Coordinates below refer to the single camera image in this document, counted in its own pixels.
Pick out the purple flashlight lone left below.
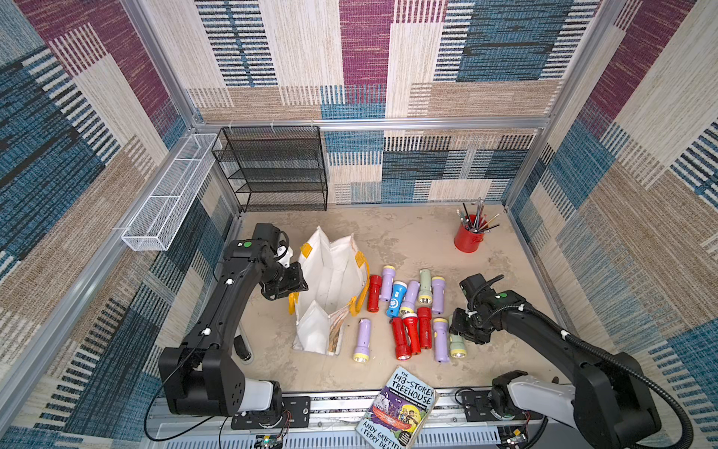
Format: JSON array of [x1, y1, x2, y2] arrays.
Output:
[[353, 318, 372, 363]]

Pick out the red flashlight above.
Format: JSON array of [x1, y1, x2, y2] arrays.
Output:
[[390, 317, 411, 361], [366, 275, 383, 314], [417, 307, 432, 350], [403, 312, 421, 355]]

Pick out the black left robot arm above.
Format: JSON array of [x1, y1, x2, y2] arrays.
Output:
[[158, 224, 309, 424]]

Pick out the purple flashlight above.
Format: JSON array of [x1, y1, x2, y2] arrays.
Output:
[[399, 280, 421, 317], [432, 317, 450, 363], [380, 265, 396, 302], [431, 276, 446, 315]]

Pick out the blue flashlight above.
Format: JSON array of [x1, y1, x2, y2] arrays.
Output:
[[386, 282, 408, 318]]

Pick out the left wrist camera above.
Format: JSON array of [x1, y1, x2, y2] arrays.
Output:
[[275, 243, 294, 269]]

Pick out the black wire mesh shelf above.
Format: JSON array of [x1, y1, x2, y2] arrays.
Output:
[[213, 126, 328, 213]]

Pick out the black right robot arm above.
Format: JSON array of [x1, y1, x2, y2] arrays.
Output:
[[451, 274, 694, 448]]

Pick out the white tote bag yellow handles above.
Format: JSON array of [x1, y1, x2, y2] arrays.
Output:
[[289, 227, 370, 357]]

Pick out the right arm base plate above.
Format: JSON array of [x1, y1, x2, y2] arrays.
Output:
[[454, 388, 543, 424]]

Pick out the green flashlight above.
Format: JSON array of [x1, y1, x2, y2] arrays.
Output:
[[417, 269, 433, 306], [449, 334, 467, 359]]

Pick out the red pencil cup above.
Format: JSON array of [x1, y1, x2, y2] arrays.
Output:
[[454, 223, 484, 254]]

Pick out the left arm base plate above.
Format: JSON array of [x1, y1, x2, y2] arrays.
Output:
[[230, 395, 312, 430]]

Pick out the treehouse paperback book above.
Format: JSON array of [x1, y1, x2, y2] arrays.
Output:
[[355, 367, 439, 449]]

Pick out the white wire mesh basket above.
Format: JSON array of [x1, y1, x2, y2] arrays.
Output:
[[122, 134, 217, 252]]

